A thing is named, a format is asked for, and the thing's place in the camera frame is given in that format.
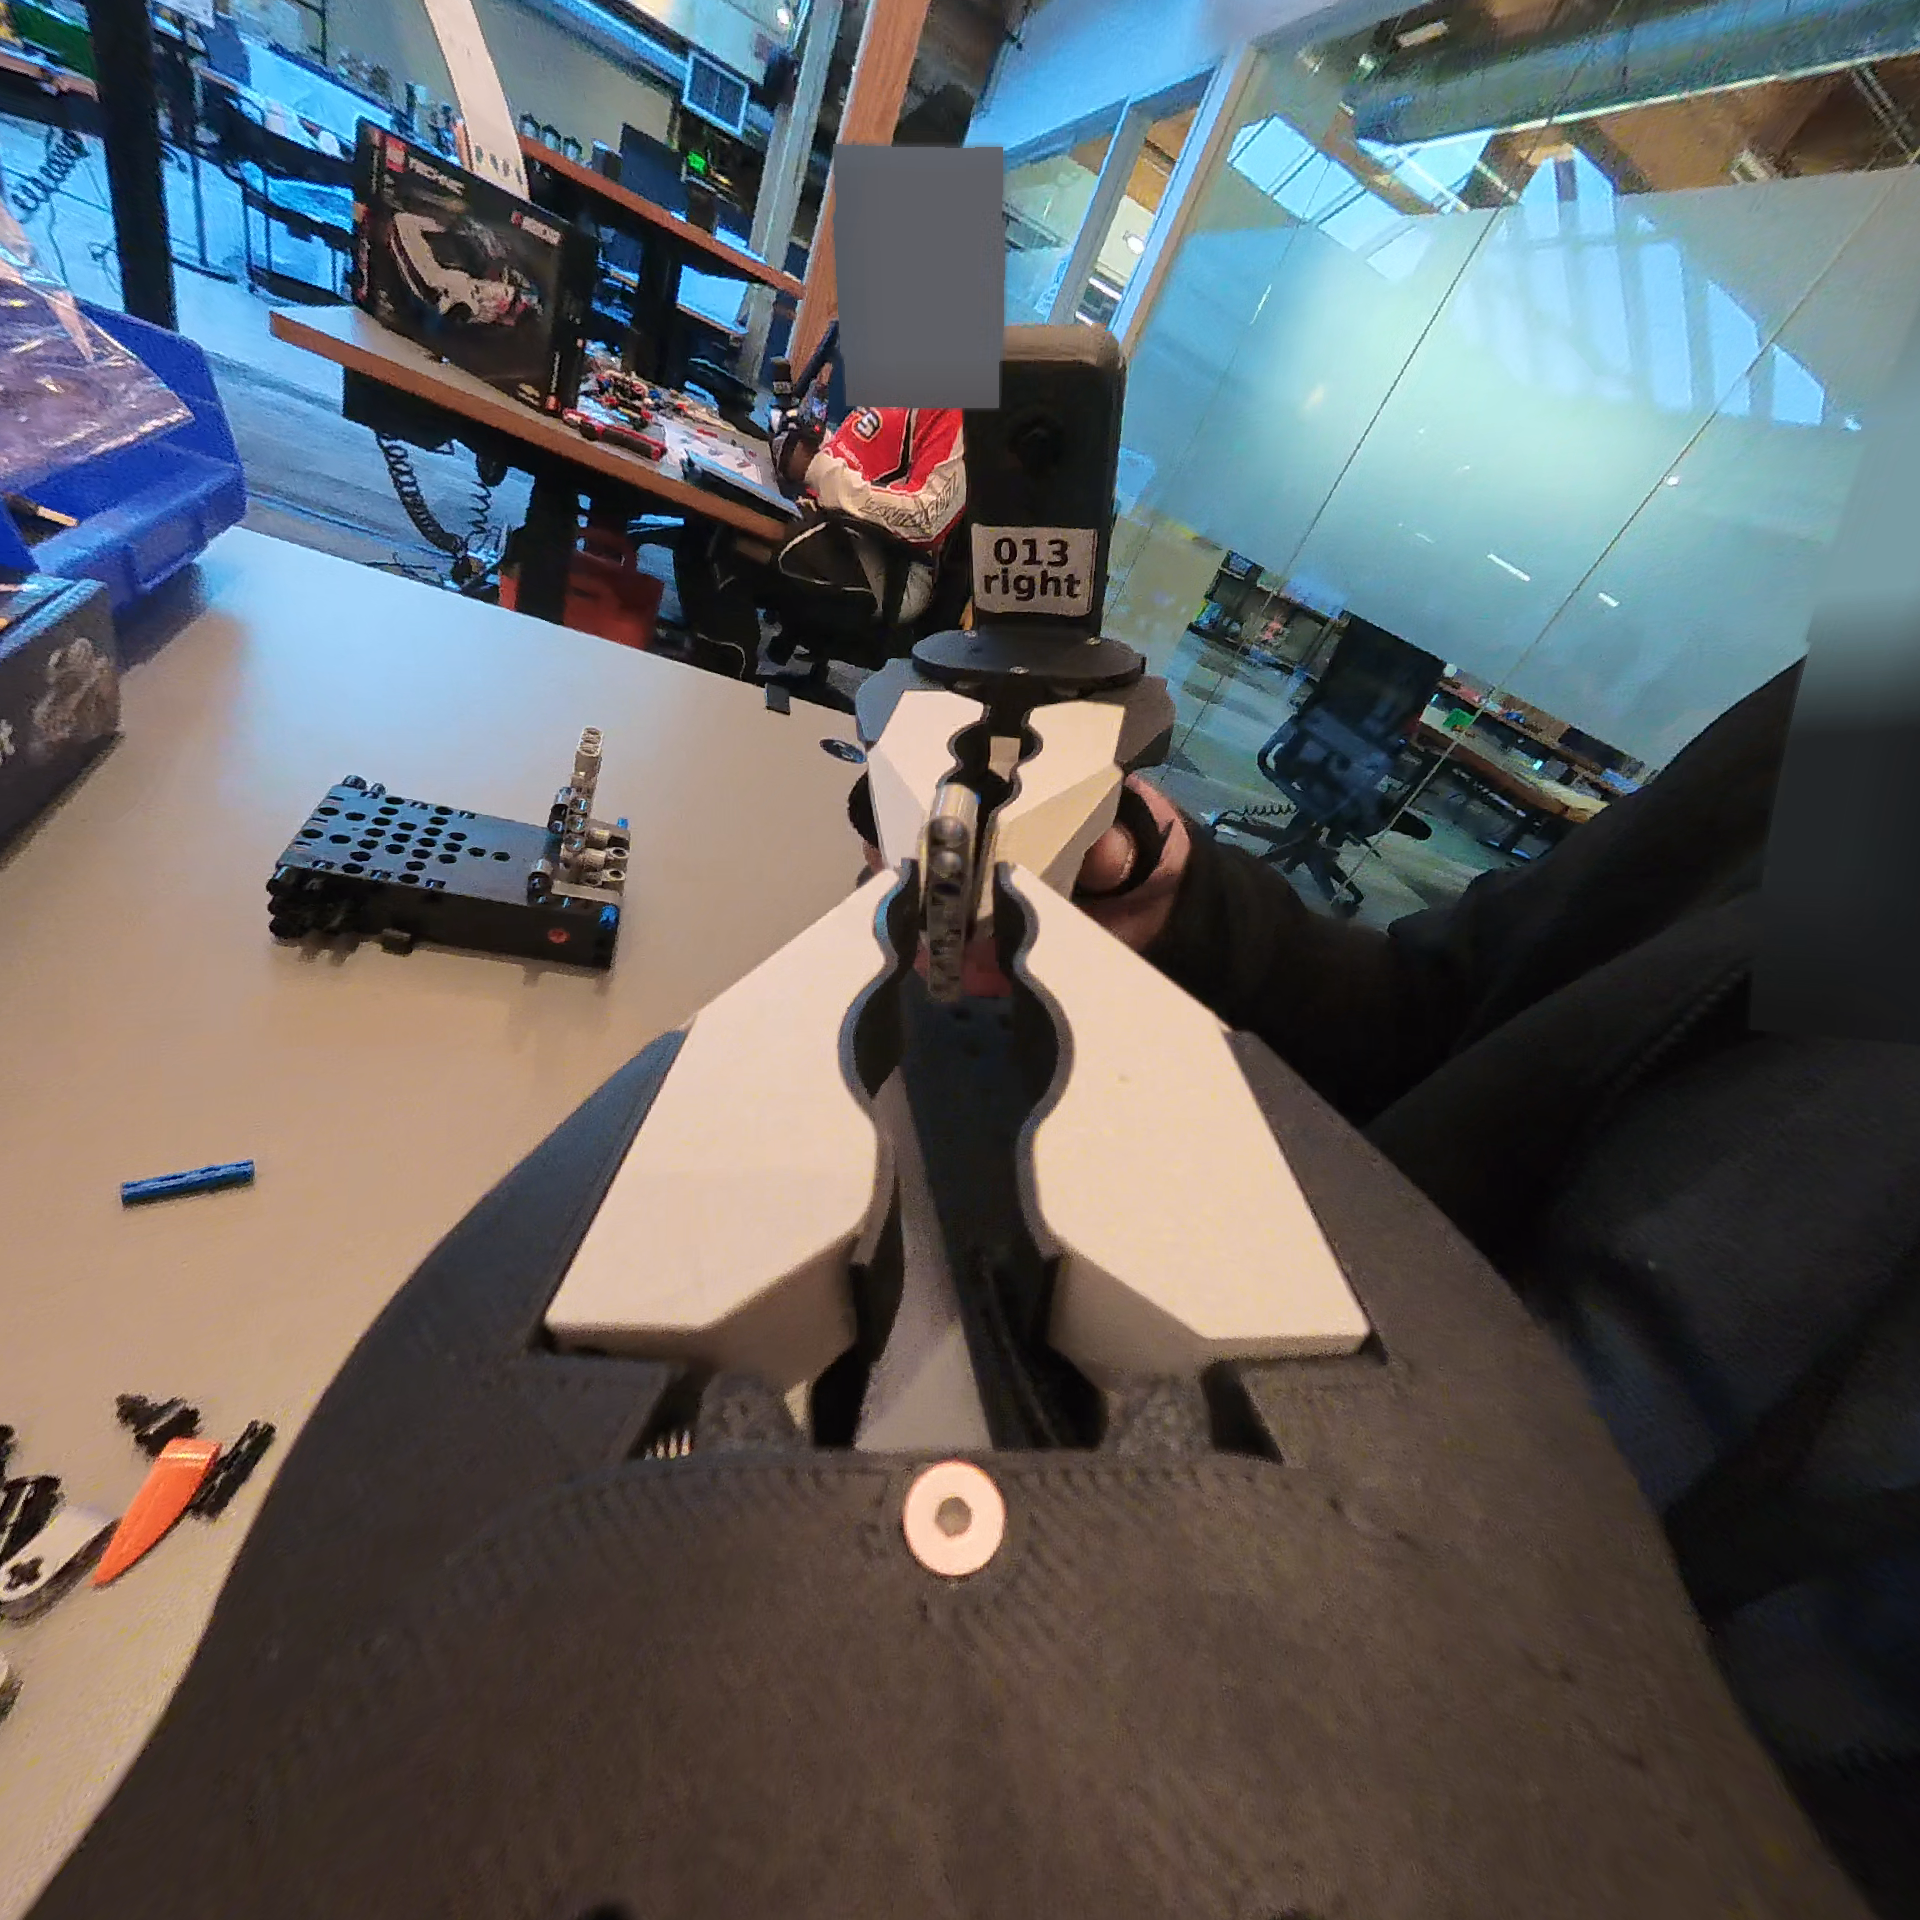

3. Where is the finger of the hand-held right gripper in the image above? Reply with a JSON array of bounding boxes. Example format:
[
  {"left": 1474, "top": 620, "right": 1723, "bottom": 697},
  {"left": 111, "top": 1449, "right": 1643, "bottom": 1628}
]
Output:
[
  {"left": 864, "top": 690, "right": 988, "bottom": 887},
  {"left": 982, "top": 699, "right": 1133, "bottom": 899}
]

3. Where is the black car set box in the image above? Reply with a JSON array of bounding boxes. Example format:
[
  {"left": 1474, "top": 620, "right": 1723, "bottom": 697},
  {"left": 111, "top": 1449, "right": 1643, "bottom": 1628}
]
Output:
[{"left": 349, "top": 116, "right": 600, "bottom": 410}]

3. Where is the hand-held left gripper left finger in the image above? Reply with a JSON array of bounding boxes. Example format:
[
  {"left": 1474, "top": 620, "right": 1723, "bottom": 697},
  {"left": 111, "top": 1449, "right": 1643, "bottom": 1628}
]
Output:
[{"left": 544, "top": 867, "right": 916, "bottom": 1449}]

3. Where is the blue plastic bin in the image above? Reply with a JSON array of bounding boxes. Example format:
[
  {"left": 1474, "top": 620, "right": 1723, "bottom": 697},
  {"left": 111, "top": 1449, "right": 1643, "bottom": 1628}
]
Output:
[{"left": 0, "top": 292, "right": 247, "bottom": 602}]

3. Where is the black steel column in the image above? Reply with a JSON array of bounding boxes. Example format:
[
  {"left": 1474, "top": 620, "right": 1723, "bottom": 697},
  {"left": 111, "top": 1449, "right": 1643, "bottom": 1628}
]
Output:
[{"left": 90, "top": 0, "right": 179, "bottom": 332}]

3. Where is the light grey beam frame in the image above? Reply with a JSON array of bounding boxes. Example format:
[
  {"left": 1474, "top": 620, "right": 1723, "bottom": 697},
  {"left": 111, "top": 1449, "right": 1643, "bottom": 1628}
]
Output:
[{"left": 919, "top": 780, "right": 998, "bottom": 1004}]

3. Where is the wooden edged desk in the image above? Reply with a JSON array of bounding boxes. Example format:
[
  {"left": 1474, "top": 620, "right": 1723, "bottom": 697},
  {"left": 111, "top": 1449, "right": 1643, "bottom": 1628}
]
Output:
[
  {"left": 517, "top": 138, "right": 804, "bottom": 302},
  {"left": 269, "top": 307, "right": 804, "bottom": 541}
]

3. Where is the person's right hand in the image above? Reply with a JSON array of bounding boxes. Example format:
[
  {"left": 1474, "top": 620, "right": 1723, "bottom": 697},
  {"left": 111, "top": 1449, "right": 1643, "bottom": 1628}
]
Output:
[{"left": 1076, "top": 780, "right": 1197, "bottom": 950}]

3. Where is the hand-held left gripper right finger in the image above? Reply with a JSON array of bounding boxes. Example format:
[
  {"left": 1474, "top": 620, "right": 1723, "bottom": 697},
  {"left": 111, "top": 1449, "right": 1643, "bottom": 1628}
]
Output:
[{"left": 990, "top": 865, "right": 1374, "bottom": 1449}]

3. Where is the blue robot kit box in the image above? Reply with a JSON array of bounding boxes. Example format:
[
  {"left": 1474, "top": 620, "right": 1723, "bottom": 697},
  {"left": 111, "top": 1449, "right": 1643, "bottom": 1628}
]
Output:
[{"left": 0, "top": 575, "right": 126, "bottom": 847}]

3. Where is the clear plastic bag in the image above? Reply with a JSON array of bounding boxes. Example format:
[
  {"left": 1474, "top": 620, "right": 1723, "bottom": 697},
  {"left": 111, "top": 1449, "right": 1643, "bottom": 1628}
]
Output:
[{"left": 0, "top": 210, "right": 197, "bottom": 483}]

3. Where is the person's right forearm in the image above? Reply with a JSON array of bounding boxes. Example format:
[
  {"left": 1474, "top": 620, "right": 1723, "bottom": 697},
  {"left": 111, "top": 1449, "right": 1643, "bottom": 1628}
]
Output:
[{"left": 1162, "top": 660, "right": 1808, "bottom": 1121}]

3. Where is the black coiled cable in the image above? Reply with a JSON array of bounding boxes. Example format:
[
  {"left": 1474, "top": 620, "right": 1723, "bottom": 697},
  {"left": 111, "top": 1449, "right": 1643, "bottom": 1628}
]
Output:
[{"left": 374, "top": 435, "right": 506, "bottom": 565}]

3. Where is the black perforated block assembly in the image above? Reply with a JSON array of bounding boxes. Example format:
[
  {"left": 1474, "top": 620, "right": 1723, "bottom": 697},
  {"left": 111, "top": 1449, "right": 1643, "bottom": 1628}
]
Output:
[{"left": 269, "top": 726, "right": 636, "bottom": 972}]

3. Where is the white paper sheet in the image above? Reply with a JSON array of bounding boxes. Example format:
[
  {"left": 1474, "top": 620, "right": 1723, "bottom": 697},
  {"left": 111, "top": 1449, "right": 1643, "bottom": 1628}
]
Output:
[{"left": 423, "top": 0, "right": 528, "bottom": 197}]

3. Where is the wooden support post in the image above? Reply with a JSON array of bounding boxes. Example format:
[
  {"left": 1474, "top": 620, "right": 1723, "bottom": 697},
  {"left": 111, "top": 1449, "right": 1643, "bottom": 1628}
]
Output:
[{"left": 783, "top": 0, "right": 935, "bottom": 385}]

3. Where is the black office chair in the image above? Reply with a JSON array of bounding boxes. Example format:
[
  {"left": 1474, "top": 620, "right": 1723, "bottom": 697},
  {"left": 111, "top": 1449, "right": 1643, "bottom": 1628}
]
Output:
[{"left": 1215, "top": 615, "right": 1450, "bottom": 910}]

